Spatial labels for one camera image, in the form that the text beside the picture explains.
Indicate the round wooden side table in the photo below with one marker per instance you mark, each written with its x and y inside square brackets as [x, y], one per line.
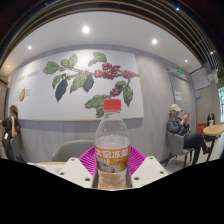
[213, 130]

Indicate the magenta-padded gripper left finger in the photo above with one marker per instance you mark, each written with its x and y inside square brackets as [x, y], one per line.
[76, 171]

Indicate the grey chair with black legs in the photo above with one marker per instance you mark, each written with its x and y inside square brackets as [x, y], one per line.
[175, 141]

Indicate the green exit sign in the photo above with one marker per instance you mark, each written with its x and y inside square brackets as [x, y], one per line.
[180, 70]

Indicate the red bin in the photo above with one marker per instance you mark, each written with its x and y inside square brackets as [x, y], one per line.
[202, 129]

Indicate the coffee plant wall mural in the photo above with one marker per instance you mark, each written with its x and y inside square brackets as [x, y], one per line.
[40, 83]

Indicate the person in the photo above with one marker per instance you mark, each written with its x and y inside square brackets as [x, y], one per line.
[9, 128]
[180, 128]

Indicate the round ceiling lights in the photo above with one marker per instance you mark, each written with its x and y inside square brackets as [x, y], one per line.
[86, 29]

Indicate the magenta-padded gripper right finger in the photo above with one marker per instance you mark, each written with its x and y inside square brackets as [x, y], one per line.
[148, 170]

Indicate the clear red-capped drink bottle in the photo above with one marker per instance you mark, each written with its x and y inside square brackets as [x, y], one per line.
[112, 140]

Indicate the white paper on door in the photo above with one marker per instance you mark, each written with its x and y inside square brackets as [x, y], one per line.
[178, 95]

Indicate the grey armchair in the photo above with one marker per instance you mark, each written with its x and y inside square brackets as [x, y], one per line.
[70, 150]
[16, 146]

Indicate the white wall notice board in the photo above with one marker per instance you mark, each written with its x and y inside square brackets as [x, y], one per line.
[200, 78]

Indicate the white sheet with grey print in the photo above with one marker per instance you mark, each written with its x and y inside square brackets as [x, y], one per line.
[48, 166]

